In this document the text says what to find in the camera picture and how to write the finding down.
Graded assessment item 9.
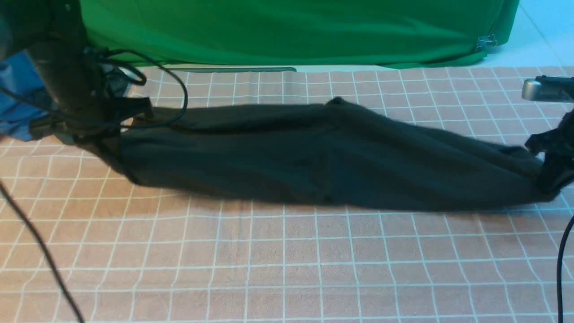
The blue crumpled garment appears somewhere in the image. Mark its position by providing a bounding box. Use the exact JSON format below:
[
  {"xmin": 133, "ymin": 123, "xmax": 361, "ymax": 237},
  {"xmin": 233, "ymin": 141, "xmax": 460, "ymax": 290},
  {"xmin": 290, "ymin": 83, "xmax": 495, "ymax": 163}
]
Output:
[{"xmin": 0, "ymin": 52, "xmax": 52, "ymax": 142}]

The pink checkered tablecloth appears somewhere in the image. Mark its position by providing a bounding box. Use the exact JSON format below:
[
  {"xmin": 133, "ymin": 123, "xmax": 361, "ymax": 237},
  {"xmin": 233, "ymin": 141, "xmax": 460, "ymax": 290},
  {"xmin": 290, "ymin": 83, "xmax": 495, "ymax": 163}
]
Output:
[{"xmin": 1, "ymin": 66, "xmax": 573, "ymax": 323}]

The dark gray long-sleeve top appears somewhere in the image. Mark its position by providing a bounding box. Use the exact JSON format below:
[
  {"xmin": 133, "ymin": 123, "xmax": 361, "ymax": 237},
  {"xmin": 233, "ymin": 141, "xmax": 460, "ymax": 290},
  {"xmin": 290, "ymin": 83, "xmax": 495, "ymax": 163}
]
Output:
[{"xmin": 94, "ymin": 96, "xmax": 565, "ymax": 212}]

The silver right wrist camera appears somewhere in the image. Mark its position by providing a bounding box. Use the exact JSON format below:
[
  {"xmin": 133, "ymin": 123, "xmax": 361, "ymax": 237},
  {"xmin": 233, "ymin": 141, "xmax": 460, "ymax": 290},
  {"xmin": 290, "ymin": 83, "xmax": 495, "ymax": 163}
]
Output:
[{"xmin": 522, "ymin": 75, "xmax": 574, "ymax": 104}]

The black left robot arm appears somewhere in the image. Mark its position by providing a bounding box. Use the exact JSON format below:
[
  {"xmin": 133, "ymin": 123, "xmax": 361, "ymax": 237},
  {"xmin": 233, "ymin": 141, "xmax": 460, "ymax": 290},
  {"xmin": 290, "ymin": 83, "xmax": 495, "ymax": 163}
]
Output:
[{"xmin": 1, "ymin": 0, "xmax": 152, "ymax": 176}]

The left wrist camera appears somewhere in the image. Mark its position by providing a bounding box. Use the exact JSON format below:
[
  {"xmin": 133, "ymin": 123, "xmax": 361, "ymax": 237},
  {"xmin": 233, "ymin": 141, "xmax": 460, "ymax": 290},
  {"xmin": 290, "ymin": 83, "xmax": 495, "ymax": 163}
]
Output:
[{"xmin": 84, "ymin": 47, "xmax": 147, "ymax": 97}]

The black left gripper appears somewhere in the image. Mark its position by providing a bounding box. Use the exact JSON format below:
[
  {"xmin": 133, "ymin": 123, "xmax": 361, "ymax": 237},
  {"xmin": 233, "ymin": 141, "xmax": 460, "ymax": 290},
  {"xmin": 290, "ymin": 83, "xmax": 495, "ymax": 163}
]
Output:
[{"xmin": 27, "ymin": 45, "xmax": 152, "ymax": 175}]

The green backdrop cloth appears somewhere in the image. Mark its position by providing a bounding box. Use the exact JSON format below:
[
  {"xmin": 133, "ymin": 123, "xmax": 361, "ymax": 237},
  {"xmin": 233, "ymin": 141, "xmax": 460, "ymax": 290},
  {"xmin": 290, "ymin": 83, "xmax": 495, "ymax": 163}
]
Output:
[{"xmin": 80, "ymin": 0, "xmax": 519, "ymax": 68}]

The metal binder clip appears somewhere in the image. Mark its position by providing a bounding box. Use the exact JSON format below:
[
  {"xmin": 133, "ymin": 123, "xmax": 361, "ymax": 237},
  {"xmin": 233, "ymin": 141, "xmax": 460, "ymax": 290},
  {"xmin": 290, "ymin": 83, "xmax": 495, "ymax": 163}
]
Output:
[{"xmin": 475, "ymin": 34, "xmax": 498, "ymax": 52}]

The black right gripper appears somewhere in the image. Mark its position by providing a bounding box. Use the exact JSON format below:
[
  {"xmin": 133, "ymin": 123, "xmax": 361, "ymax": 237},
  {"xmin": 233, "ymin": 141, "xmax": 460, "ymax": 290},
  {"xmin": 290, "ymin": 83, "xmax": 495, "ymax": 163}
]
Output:
[{"xmin": 525, "ymin": 110, "xmax": 574, "ymax": 194}]

